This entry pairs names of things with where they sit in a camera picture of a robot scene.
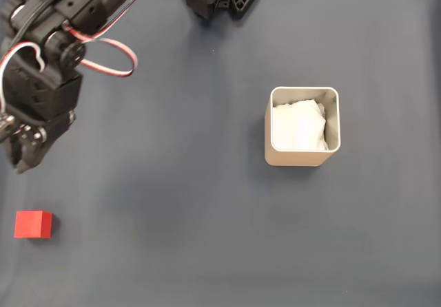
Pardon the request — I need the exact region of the red cube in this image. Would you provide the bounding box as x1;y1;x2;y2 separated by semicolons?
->
13;210;54;240

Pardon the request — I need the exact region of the beige square box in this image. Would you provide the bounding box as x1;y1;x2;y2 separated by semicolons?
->
264;86;342;167

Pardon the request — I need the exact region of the white crumpled tissue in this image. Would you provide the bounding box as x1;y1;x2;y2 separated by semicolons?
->
272;98;329;151

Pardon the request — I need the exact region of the camera circuit board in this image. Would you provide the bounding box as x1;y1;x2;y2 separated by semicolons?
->
0;112;17;141

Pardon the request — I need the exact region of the red white black servo cable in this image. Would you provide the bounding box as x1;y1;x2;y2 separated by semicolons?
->
61;0;159;78
0;41;46;115

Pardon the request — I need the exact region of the camera cable with coloured wires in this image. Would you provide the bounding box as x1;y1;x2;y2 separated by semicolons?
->
10;0;83;48

